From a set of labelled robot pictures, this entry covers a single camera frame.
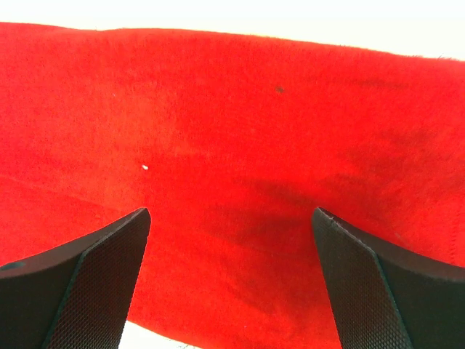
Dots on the red t shirt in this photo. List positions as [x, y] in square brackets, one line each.
[232, 145]

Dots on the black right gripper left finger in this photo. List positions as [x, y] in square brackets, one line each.
[76, 295]

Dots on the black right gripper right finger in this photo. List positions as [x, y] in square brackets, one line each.
[385, 296]

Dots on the floral patterned table cloth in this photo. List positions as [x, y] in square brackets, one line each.
[232, 14]

